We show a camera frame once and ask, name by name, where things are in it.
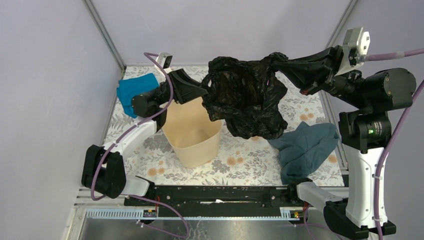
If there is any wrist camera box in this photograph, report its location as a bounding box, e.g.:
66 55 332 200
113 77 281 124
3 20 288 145
334 27 371 76
155 52 173 75

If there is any grey metal front tray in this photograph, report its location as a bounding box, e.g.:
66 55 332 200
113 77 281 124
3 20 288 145
65 208 340 240

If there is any bright blue folded cloth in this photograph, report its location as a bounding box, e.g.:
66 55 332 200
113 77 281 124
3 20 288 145
116 73 159 119

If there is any black plastic trash bag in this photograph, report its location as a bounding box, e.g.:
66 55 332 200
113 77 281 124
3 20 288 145
200 52 288 140

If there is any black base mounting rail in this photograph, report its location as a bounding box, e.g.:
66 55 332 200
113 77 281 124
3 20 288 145
124 185 304 218

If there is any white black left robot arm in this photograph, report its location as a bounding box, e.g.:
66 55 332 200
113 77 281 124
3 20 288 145
81 69 208 206

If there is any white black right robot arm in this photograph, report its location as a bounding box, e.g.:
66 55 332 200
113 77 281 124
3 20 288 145
273 46 424 240

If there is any floral patterned table mat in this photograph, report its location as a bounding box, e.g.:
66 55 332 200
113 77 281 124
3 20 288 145
105 66 344 187

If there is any dark teal crumpled cloth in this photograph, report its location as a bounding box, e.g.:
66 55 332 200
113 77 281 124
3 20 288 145
268 121 339 185

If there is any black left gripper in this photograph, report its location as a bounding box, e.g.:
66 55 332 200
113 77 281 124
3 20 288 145
149 68 211 107

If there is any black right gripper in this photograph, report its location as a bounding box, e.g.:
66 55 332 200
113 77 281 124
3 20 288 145
273 44 369 110

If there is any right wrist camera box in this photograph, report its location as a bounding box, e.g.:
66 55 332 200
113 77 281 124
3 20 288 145
334 27 371 76

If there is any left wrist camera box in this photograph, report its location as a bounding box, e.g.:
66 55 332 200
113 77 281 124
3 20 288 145
155 52 173 75

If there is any beige plastic trash bin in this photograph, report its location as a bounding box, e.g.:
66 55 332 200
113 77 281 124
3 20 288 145
162 97 223 168

